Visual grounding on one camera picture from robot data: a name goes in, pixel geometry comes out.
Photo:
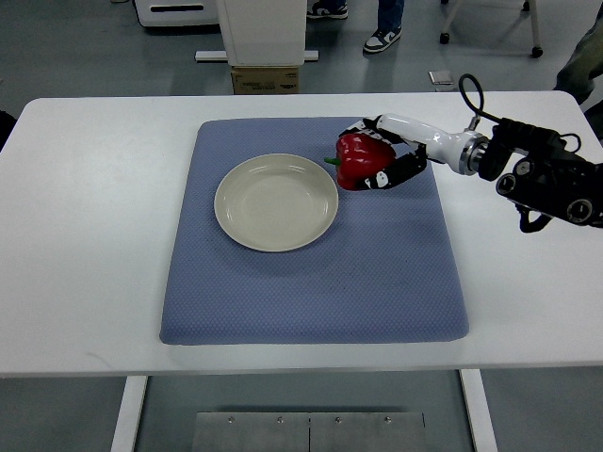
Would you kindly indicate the cream round plate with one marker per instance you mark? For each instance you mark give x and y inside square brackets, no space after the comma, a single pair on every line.
[276,202]

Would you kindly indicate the left white table leg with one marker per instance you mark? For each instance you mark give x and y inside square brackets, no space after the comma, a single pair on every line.
[129,415]

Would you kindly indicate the right white table leg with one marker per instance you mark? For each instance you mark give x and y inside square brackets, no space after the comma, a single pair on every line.
[477,409]

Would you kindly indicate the white table leg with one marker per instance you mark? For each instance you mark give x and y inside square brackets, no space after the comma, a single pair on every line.
[129,415]
[477,409]

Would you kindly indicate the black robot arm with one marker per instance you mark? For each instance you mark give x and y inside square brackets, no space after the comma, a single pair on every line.
[532,168]

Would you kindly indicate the red bell pepper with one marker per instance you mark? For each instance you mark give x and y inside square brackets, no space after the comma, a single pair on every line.
[358,157]

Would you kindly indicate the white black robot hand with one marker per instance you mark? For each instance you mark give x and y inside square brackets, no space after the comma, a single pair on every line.
[416,144]

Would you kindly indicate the white cabinet with handle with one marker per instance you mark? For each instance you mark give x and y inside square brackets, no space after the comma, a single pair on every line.
[176,13]

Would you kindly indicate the metal floor plate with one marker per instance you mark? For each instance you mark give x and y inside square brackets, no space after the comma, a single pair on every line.
[441,78]

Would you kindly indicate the white pedestal column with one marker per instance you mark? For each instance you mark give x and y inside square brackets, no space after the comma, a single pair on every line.
[261,34]

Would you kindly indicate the white chair leg frame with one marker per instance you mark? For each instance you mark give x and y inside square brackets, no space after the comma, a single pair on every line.
[481,23]

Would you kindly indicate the cardboard box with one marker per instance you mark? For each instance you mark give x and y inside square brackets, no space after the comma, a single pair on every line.
[265,80]

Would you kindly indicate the blue textured mat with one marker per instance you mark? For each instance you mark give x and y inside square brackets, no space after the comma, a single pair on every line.
[382,272]

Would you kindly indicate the black white sneaker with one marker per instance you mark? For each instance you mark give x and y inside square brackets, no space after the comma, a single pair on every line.
[328,9]
[381,40]

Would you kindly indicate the person in olive clothing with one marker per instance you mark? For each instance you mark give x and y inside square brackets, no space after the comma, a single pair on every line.
[577,76]

